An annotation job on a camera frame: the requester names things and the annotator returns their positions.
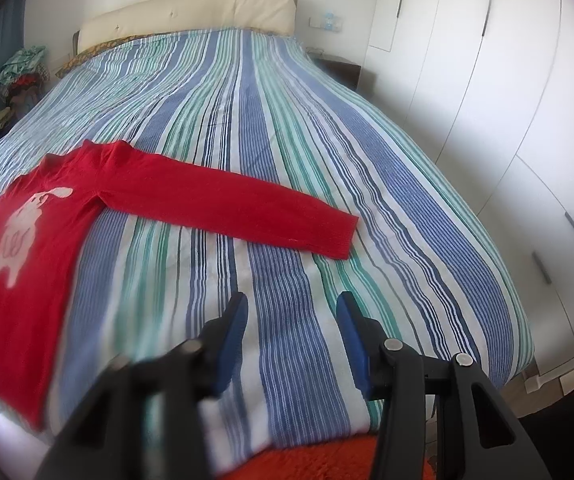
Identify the white wardrobe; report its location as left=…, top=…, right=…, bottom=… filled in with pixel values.
left=367, top=0, right=574, bottom=396

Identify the cream padded headboard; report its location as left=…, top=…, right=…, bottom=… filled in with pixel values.
left=74, top=0, right=299, bottom=56

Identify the striped bedspread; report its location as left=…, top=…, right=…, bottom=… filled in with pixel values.
left=0, top=27, right=535, bottom=451

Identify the red sweater with white print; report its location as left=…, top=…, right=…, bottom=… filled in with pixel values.
left=0, top=140, right=360, bottom=433

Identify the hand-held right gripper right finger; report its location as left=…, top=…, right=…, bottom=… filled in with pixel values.
left=336, top=291, right=550, bottom=480

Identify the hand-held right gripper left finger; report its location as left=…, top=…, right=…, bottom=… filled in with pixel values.
left=37, top=292, right=250, bottom=480

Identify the pile of clothes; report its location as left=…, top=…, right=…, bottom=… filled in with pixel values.
left=0, top=45, right=50, bottom=136

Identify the dark wooden nightstand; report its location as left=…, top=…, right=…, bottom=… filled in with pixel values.
left=307, top=52, right=363, bottom=92

